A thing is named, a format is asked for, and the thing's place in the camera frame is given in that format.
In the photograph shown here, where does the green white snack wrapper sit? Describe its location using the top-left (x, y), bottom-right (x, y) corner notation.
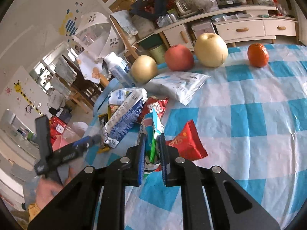
top-left (139, 108), bottom-right (164, 174)

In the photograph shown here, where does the blue white milk carton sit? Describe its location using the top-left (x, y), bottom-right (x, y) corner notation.
top-left (102, 88), bottom-right (148, 149)

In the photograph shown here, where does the yellow black snack wrapper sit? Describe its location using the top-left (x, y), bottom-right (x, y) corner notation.
top-left (97, 104), bottom-right (119, 154)

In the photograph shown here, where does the person's left hand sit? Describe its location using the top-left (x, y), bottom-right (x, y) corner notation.
top-left (35, 167), bottom-right (75, 210)

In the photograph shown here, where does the pink plastic bin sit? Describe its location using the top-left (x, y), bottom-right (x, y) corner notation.
top-left (52, 135), bottom-right (71, 152)

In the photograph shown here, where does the red snack packet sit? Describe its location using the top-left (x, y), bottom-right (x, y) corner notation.
top-left (166, 120), bottom-right (208, 161)

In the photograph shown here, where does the red gift box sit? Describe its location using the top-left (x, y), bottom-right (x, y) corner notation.
top-left (49, 116), bottom-right (66, 144)

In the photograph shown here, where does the dark red snack wrapper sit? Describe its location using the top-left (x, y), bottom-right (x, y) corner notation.
top-left (137, 96), bottom-right (169, 123)

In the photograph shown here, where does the crumpled blue white wrapper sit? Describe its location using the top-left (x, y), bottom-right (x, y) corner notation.
top-left (108, 88), bottom-right (134, 106)

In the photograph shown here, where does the blue cushion at table edge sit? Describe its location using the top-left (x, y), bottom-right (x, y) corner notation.
top-left (93, 78), bottom-right (121, 116)

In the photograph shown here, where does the white wet wipes pack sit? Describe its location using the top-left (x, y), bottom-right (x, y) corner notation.
top-left (145, 71), bottom-right (210, 105)

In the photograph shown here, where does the wooden dining table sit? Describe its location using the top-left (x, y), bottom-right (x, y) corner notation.
top-left (77, 50), bottom-right (109, 88)

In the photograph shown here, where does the dark wooden chair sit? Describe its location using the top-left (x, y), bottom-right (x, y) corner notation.
top-left (62, 55), bottom-right (104, 106)

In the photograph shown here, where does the blue white checkered tablecloth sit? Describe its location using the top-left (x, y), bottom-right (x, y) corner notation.
top-left (82, 43), bottom-right (307, 230)

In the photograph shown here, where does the white blue drink bottle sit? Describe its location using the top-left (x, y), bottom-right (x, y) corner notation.
top-left (104, 52), bottom-right (135, 88)

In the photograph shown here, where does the yellow pear left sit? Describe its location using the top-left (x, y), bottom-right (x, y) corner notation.
top-left (131, 55), bottom-right (158, 84)

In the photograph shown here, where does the red apple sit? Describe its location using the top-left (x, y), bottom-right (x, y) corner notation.
top-left (164, 44), bottom-right (194, 71)

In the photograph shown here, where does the green waste bin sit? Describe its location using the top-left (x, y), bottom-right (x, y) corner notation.
top-left (148, 44), bottom-right (166, 64)

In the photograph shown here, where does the large yellow pear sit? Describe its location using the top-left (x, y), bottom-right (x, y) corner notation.
top-left (194, 33), bottom-right (229, 67)

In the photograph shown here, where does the white mesh food cover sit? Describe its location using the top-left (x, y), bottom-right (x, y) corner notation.
top-left (73, 12), bottom-right (124, 59)

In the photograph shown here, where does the orange tangerine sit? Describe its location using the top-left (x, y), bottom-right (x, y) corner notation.
top-left (247, 43), bottom-right (269, 67)

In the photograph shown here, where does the wooden chair with towel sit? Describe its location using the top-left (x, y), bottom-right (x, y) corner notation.
top-left (109, 10), bottom-right (138, 60)

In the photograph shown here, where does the dark flower bouquet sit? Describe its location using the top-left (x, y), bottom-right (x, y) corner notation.
top-left (130, 0), bottom-right (167, 22)

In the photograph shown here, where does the white tv cabinet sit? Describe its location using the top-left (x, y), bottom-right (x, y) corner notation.
top-left (149, 5), bottom-right (299, 50)

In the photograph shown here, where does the giraffe wall sticker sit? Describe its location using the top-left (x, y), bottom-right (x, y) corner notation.
top-left (14, 80), bottom-right (43, 116)

